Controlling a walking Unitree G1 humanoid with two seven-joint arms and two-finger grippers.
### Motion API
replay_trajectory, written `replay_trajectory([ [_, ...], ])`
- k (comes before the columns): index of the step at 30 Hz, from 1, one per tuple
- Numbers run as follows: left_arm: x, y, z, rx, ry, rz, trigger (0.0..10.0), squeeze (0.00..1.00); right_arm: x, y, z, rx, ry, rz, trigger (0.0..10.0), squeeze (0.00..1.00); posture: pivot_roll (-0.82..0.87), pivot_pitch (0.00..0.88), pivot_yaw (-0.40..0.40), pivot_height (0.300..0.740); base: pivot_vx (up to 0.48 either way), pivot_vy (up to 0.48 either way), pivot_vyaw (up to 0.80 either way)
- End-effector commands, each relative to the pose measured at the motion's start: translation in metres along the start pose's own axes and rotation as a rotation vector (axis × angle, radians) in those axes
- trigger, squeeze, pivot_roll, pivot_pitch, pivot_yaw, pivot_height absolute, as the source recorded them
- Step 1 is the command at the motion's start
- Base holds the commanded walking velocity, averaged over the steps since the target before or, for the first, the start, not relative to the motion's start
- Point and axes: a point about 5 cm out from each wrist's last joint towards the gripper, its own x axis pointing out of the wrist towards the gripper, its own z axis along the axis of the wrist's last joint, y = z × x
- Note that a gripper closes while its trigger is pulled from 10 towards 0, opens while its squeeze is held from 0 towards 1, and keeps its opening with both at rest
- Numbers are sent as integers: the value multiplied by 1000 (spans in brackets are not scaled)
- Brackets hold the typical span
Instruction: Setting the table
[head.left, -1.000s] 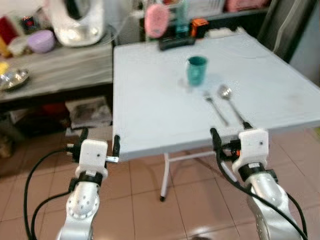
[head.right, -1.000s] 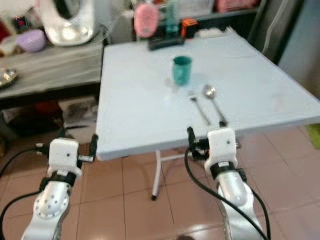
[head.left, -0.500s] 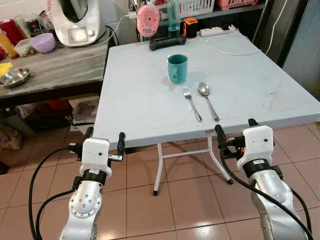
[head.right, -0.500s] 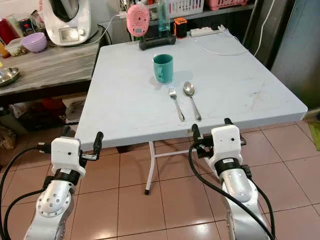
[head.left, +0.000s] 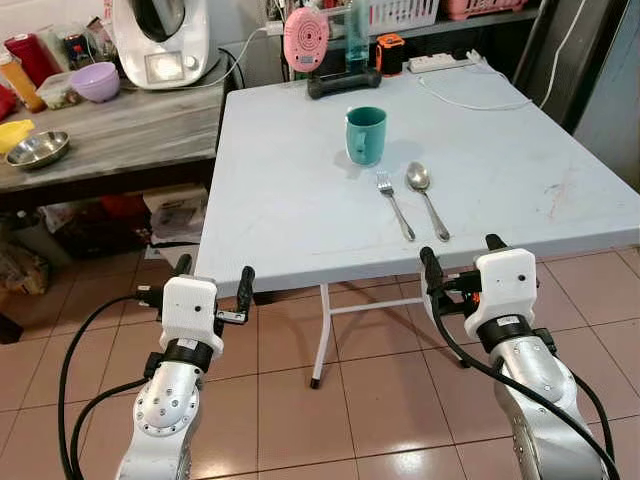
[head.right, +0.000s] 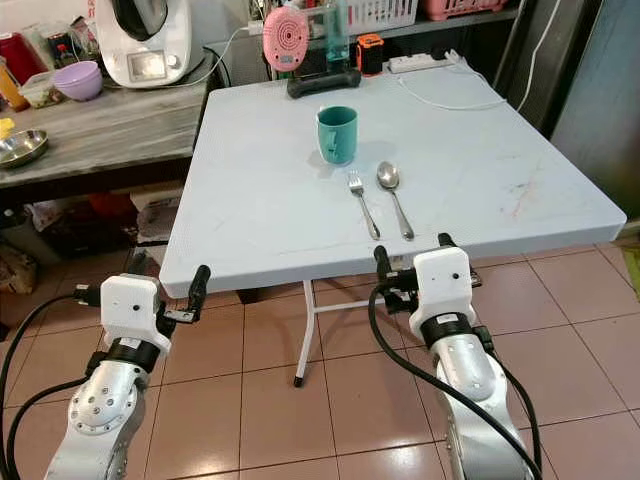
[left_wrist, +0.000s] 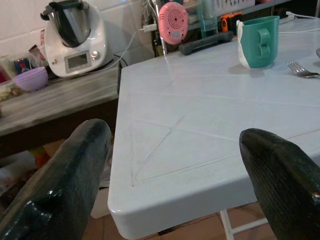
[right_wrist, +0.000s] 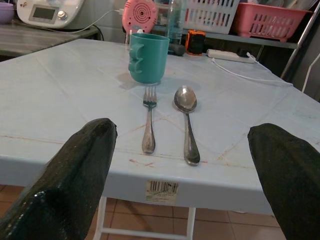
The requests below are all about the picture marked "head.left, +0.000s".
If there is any steel fork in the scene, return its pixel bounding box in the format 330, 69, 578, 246
375, 171, 417, 244

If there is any steel spoon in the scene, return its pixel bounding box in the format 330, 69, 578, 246
405, 162, 452, 243

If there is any white folding table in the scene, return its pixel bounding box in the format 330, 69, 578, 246
195, 55, 640, 390

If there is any grey wooden counter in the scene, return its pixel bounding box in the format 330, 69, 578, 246
0, 74, 227, 212

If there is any teal ceramic mug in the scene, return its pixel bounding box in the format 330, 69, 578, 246
345, 106, 389, 168

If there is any stainless steel bowl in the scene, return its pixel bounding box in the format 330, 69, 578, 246
4, 129, 72, 172

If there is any white power strip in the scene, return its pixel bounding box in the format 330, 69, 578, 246
407, 49, 487, 74

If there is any purple plastic bowl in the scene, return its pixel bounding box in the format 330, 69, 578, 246
70, 61, 122, 104

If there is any black cylindrical base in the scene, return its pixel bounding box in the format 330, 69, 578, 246
306, 67, 382, 100

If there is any clear food container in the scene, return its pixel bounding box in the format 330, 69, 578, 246
37, 71, 87, 110

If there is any yellow plastic item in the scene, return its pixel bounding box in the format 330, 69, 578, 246
0, 119, 37, 154

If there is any orange and black device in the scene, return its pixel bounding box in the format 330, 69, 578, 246
376, 32, 407, 79

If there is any white kitchen blender appliance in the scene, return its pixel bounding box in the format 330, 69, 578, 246
111, 0, 212, 92

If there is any pink plastic basket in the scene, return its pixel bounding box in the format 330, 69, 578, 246
444, 0, 527, 22

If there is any teal translucent bottle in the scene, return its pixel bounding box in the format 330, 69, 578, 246
344, 0, 372, 77

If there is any dark spice jar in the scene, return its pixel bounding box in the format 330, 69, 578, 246
61, 32, 97, 70

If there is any orange bottle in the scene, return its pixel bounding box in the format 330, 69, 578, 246
0, 48, 47, 114

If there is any white plastic basket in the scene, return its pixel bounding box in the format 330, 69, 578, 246
364, 0, 442, 32

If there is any pink round fan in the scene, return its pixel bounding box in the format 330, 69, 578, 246
282, 4, 332, 74

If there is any red container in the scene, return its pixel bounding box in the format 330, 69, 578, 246
4, 33, 62, 87

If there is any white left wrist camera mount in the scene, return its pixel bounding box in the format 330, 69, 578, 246
159, 276, 224, 352

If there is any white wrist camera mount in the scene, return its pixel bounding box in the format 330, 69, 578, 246
159, 276, 224, 352
464, 249, 542, 342

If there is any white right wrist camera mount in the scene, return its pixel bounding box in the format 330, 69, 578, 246
464, 249, 542, 342

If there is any white cable on table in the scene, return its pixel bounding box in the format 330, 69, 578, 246
417, 69, 537, 112

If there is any long black left arm cable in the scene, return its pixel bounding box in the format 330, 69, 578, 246
56, 292, 142, 480

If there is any short black left arm cable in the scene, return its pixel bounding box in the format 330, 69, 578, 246
67, 375, 162, 480

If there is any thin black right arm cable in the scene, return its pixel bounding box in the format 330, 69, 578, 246
565, 364, 619, 472

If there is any black slanted stand frame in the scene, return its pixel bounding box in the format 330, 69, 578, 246
509, 0, 614, 132

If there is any white hanging cord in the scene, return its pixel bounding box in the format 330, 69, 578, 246
539, 0, 592, 107

